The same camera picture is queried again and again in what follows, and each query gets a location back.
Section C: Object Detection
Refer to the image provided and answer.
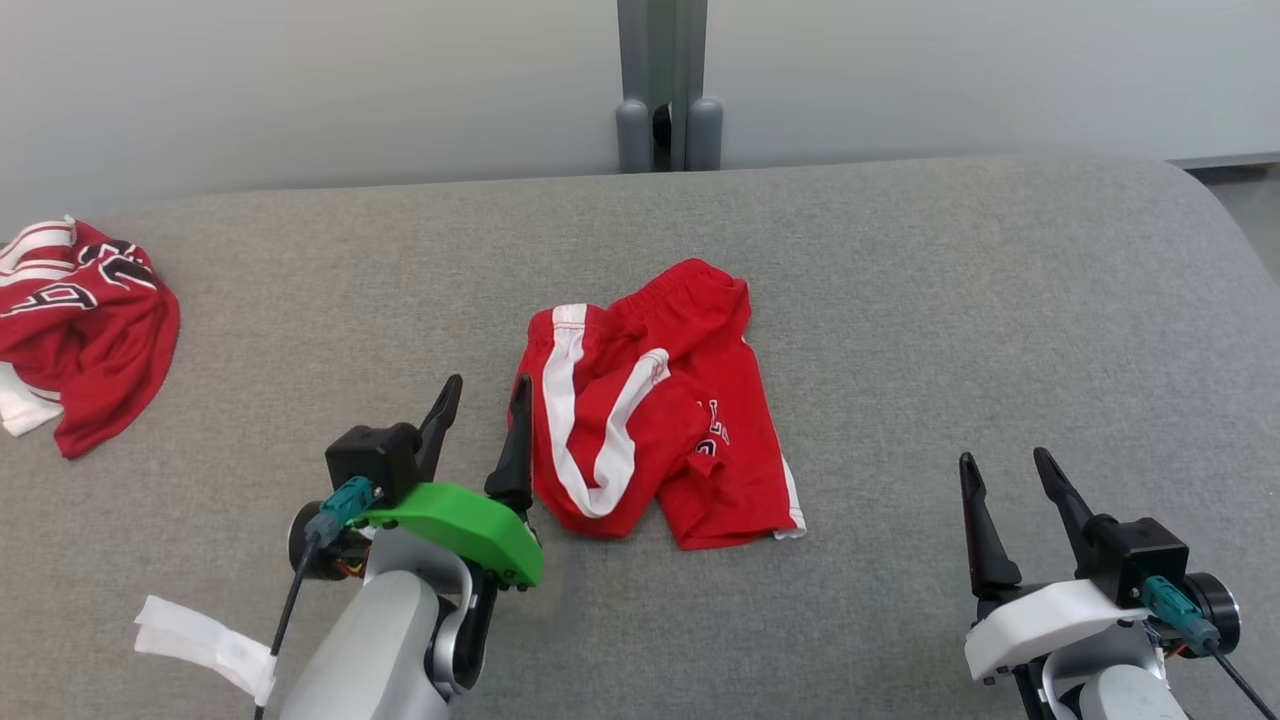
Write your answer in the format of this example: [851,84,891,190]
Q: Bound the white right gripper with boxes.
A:
[958,447,1153,687]

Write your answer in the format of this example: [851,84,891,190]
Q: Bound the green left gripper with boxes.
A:
[360,374,546,593]

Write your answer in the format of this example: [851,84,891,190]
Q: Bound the red shorts with white stripes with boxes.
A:
[511,257,808,552]

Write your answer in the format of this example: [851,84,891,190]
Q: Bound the red basketball jersey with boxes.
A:
[0,214,182,461]

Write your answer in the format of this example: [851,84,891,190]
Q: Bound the black cylindrical left gripper motor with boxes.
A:
[287,500,351,582]

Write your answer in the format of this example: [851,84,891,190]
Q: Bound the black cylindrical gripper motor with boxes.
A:
[287,500,351,582]
[1186,571,1242,643]

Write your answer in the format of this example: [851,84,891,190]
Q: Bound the black cylindrical right gripper motor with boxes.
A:
[1186,571,1242,643]

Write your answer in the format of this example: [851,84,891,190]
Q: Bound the white tape strip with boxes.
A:
[134,594,278,707]

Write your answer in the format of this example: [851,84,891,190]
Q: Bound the teal left camera connector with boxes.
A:
[304,476,378,547]

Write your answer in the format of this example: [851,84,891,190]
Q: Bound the teal camera connector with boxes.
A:
[304,476,378,547]
[1139,576,1222,653]

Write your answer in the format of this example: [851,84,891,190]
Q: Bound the teal right camera connector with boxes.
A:
[1139,576,1222,653]

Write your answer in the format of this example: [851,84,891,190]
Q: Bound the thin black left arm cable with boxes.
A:
[254,535,319,720]

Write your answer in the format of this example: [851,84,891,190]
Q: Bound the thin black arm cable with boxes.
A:
[1205,642,1280,720]
[254,535,319,720]

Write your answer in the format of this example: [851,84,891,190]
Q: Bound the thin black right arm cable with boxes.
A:
[1205,642,1280,720]

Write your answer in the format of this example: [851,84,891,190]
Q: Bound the grey partition post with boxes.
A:
[614,0,725,174]

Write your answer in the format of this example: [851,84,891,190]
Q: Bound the grey wall rail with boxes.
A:
[1168,151,1280,172]

